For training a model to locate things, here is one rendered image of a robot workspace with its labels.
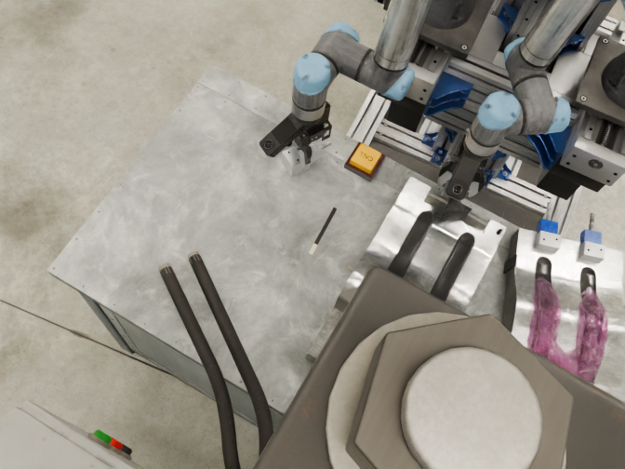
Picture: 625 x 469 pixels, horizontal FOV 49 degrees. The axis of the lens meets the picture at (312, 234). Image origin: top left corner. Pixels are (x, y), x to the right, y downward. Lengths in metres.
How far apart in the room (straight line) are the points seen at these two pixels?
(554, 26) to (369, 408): 1.23
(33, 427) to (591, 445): 0.69
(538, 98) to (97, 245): 1.05
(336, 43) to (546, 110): 0.46
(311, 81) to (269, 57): 1.54
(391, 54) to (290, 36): 1.63
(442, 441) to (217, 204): 1.45
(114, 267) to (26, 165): 1.20
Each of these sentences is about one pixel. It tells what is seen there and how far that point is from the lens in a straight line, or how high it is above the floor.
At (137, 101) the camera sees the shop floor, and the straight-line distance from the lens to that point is 2.85.
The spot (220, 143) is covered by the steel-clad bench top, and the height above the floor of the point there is 0.80.
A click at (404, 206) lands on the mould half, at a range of 1.64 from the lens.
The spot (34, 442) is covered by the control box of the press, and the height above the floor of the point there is 1.47.
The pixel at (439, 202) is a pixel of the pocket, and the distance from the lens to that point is 1.69.
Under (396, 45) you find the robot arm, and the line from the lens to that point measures 1.40.
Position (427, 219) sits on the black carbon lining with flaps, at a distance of 1.64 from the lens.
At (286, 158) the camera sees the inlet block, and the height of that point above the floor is 0.85.
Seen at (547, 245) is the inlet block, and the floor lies 0.88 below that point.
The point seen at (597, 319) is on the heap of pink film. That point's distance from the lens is 1.65.
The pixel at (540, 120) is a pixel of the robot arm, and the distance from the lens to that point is 1.50.
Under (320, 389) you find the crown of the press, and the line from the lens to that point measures 0.34.
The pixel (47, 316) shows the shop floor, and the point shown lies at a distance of 2.54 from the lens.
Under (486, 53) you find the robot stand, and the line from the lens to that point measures 1.86.
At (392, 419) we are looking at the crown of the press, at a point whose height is 2.04.
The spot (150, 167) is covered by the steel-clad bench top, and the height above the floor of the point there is 0.80.
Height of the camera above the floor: 2.33
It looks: 67 degrees down
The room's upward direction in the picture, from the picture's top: 11 degrees clockwise
